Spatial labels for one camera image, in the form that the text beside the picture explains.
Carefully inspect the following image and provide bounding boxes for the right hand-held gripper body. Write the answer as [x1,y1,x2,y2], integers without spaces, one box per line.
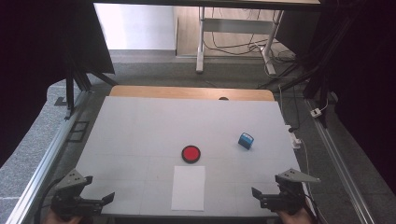
[260,168,321,217]

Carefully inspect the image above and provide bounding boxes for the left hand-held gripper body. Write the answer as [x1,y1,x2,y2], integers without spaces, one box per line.
[50,168,104,218]

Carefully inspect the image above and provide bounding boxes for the blue stamp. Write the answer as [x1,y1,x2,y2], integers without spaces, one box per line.
[237,132,255,150]

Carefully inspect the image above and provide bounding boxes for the round red ink pad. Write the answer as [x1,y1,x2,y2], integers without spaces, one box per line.
[181,145,202,164]

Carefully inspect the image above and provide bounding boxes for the person's left hand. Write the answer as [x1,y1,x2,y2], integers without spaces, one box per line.
[41,208,85,224]

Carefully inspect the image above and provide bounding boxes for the person's right hand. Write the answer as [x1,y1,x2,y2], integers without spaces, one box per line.
[276,207,312,224]

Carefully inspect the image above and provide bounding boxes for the white paper sheet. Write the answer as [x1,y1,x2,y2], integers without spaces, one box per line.
[170,165,206,212]

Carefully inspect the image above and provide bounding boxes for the white table mat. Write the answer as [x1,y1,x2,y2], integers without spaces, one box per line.
[75,95,317,217]

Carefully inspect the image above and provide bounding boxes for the black metal stand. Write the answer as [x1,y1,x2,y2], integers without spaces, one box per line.
[258,62,332,129]
[64,55,120,120]

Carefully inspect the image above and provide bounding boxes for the black curtain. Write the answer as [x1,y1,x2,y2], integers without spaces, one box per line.
[276,0,396,194]
[0,0,116,166]

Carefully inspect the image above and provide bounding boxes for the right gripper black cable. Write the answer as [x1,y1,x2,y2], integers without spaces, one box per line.
[303,192,322,224]

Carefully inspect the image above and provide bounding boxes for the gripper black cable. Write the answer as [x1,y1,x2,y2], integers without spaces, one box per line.
[303,192,322,224]
[34,176,64,224]

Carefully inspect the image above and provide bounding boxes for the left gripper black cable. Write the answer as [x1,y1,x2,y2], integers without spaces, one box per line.
[34,176,64,224]

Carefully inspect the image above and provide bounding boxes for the aluminium rail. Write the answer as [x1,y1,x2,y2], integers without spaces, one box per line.
[304,99,375,224]
[6,90,92,224]

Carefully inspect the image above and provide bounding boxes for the black floor cables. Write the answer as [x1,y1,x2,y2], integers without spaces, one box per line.
[203,7,297,64]

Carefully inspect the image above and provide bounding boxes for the white metal desk frame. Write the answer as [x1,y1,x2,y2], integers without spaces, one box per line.
[195,6,285,77]

